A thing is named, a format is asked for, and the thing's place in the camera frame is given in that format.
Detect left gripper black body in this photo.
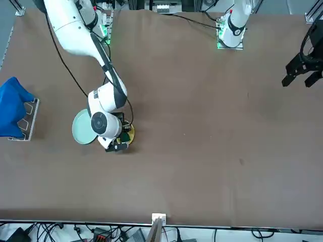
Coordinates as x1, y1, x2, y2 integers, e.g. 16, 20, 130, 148
299, 20, 323, 74

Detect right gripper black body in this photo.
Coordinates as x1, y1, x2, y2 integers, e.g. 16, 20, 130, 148
116, 112, 132, 133

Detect small yellow dish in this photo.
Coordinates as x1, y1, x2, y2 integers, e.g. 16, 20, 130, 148
120, 123, 136, 145

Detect pale green plate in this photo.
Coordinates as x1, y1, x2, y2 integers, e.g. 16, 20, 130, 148
72, 108, 98, 145

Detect white metal dish rack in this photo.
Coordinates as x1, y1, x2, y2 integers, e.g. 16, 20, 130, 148
7, 98, 40, 141

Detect blue cloth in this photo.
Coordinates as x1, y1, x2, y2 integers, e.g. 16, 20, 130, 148
0, 77, 35, 138

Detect red and black device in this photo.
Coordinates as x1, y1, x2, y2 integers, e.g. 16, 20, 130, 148
91, 226, 112, 242

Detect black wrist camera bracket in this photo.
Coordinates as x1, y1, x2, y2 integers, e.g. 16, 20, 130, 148
105, 140, 128, 153

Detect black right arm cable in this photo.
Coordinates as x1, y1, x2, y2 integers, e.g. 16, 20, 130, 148
44, 10, 134, 127

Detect aluminium frame post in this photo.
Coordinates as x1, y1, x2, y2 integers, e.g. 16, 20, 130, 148
146, 213, 168, 242

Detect black left arm base cable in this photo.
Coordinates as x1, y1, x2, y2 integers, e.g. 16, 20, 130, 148
171, 11, 223, 31

